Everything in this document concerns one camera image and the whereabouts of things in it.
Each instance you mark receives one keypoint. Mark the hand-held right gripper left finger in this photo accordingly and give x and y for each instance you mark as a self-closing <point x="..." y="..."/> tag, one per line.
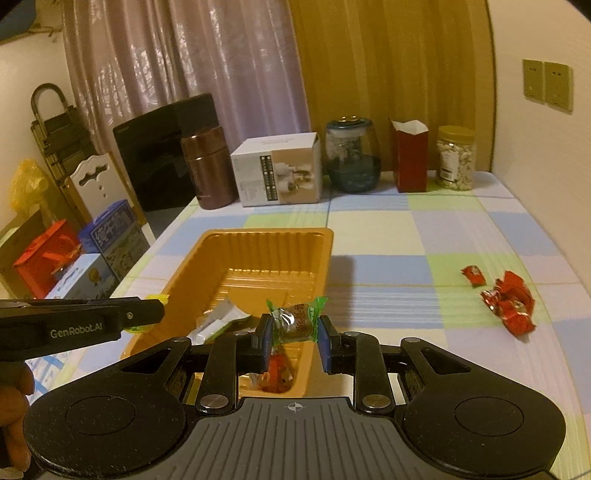
<point x="265" y="339"/>

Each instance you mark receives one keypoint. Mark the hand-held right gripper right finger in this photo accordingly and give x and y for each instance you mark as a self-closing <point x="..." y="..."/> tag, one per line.
<point x="324" y="341"/>

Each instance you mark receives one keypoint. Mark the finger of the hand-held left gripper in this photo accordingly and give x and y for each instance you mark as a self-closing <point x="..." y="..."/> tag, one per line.
<point x="143" y="313"/>

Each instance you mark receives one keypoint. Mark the yellow-green candy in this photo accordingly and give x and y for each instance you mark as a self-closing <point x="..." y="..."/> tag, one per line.
<point x="160" y="299"/>

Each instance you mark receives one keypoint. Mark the brown candy with green wrapper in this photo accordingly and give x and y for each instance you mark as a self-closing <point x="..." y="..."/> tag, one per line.
<point x="295" y="323"/>

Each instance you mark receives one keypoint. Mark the red and orange candy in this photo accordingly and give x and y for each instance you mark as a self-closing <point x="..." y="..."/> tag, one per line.
<point x="277" y="374"/>

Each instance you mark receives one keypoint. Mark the silver snack packet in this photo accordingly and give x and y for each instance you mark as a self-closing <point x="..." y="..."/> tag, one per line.
<point x="217" y="323"/>

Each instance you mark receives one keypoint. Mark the orange plastic tray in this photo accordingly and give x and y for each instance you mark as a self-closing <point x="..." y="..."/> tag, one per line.
<point x="258" y="258"/>

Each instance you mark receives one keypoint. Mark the small red candy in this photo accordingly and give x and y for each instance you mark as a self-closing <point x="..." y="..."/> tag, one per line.
<point x="473" y="275"/>

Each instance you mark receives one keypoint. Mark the red snack wrapper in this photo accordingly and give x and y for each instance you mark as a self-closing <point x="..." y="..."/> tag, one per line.
<point x="510" y="304"/>

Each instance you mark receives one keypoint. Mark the person's left hand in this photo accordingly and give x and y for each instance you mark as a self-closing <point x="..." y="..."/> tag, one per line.
<point x="11" y="415"/>

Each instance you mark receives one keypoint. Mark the light blue carton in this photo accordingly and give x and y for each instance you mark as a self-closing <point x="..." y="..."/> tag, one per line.
<point x="83" y="277"/>

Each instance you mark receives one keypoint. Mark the red gift box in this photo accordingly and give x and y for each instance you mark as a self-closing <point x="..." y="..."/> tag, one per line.
<point x="41" y="258"/>

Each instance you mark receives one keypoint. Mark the blue printed box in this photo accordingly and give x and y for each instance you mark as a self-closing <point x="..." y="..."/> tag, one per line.
<point x="115" y="235"/>

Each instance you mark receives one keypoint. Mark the brown cardboard box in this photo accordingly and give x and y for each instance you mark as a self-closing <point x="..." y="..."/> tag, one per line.
<point x="18" y="240"/>

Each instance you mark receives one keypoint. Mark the checkered tablecloth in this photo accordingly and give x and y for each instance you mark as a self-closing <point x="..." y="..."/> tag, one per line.
<point x="392" y="221"/>

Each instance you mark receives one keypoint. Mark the white wooden chair back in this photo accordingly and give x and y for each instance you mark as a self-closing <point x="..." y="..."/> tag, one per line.
<point x="92" y="180"/>

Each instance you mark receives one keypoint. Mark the yellow plastic bag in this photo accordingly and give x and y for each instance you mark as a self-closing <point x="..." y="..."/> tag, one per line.
<point x="27" y="184"/>

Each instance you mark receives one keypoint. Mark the brown metal thermos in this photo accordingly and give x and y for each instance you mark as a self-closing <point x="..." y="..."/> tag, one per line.
<point x="207" y="170"/>

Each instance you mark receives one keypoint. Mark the black glossy appliance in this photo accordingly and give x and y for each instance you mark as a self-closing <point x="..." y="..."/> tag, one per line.
<point x="157" y="152"/>

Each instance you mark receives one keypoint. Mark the white printed cardboard box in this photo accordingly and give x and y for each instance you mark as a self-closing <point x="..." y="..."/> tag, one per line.
<point x="258" y="175"/>

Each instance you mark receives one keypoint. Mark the dark glass jar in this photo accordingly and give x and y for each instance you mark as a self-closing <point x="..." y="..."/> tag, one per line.
<point x="351" y="161"/>

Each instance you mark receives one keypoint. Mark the open red carton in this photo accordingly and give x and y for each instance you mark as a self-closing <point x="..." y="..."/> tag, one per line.
<point x="411" y="161"/>

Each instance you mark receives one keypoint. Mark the clear plastic nut jar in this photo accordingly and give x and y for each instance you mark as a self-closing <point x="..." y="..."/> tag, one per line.
<point x="455" y="161"/>

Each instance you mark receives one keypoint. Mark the pink sheer curtain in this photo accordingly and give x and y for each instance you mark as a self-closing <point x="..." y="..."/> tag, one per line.
<point x="184" y="55"/>

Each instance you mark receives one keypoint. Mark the yellow curtain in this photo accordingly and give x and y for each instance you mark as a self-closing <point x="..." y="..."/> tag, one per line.
<point x="392" y="60"/>

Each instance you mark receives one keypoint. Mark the blue plastic container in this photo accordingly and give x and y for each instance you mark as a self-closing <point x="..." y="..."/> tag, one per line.
<point x="16" y="18"/>

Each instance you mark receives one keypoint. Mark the beige wall switch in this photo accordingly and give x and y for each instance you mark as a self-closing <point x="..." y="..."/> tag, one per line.
<point x="558" y="86"/>
<point x="533" y="78"/>

